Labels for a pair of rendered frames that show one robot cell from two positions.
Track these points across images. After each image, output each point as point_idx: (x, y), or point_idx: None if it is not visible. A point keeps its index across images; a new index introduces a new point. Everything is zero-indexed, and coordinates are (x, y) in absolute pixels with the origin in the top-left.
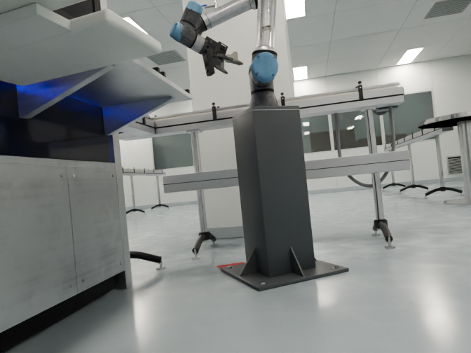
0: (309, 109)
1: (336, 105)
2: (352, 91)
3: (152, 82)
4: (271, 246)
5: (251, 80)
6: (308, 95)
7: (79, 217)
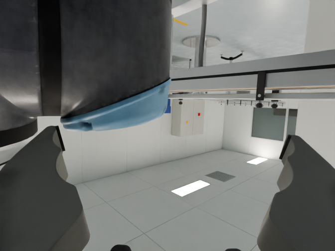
0: (219, 71)
1: (187, 75)
2: (173, 94)
3: None
4: None
5: (72, 19)
6: (221, 97)
7: None
